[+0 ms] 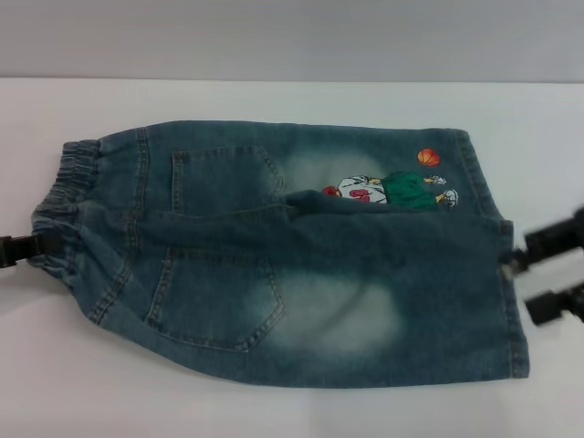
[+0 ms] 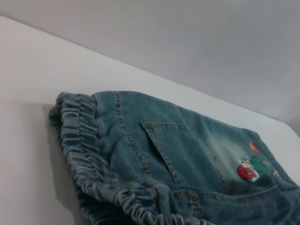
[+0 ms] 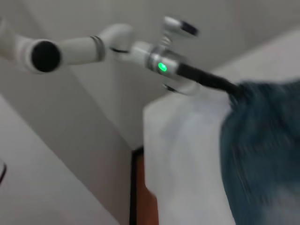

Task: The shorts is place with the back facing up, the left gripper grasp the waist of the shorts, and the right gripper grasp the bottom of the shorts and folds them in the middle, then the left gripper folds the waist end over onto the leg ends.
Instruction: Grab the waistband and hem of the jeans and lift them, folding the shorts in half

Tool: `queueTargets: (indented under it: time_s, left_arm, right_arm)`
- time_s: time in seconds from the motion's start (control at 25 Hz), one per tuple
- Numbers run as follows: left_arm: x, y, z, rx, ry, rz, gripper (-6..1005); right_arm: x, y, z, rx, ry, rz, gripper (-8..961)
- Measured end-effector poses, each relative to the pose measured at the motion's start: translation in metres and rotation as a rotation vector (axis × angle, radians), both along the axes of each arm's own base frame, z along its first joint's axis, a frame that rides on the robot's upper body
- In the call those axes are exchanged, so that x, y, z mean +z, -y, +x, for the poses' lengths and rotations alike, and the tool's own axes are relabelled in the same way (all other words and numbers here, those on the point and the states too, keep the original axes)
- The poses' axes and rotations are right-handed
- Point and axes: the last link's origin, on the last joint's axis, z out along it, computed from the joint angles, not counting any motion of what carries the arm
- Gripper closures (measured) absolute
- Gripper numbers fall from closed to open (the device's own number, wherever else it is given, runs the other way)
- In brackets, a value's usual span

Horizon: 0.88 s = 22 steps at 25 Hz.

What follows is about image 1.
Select blue denim shorts with cartoon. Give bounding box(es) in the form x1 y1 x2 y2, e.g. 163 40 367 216
29 119 530 380

